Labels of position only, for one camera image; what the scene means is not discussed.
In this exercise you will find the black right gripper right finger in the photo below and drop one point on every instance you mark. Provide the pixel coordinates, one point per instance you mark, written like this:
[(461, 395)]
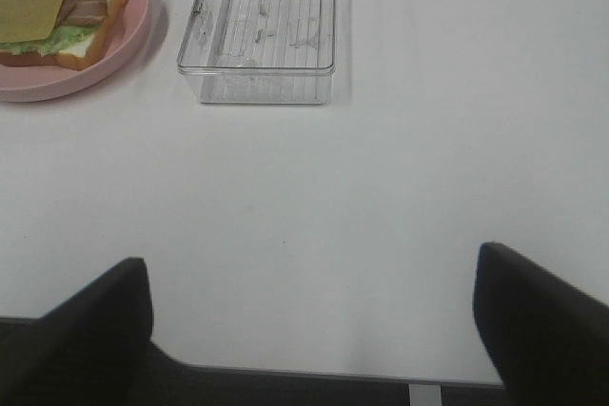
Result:
[(547, 339)]

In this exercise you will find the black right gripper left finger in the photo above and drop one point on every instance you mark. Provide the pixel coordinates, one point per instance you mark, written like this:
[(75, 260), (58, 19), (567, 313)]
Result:
[(87, 350)]

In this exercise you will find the bread slice with orange crust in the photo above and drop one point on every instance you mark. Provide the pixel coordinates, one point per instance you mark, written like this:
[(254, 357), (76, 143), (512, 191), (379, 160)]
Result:
[(70, 47)]

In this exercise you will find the green lettuce leaf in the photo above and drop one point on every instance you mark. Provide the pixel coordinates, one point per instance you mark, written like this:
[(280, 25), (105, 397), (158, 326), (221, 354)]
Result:
[(48, 26)]

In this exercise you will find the bacon strip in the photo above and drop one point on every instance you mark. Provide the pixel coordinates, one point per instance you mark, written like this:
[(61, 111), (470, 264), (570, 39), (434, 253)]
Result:
[(82, 13)]

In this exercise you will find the yellow cheese slice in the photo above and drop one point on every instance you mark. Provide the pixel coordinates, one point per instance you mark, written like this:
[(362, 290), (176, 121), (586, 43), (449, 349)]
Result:
[(28, 20)]

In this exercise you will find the pink round plate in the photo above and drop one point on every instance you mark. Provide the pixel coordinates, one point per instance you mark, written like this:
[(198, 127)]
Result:
[(40, 83)]

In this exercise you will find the clear right plastic tray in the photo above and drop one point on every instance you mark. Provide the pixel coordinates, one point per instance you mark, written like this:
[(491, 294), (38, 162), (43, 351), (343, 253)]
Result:
[(260, 52)]

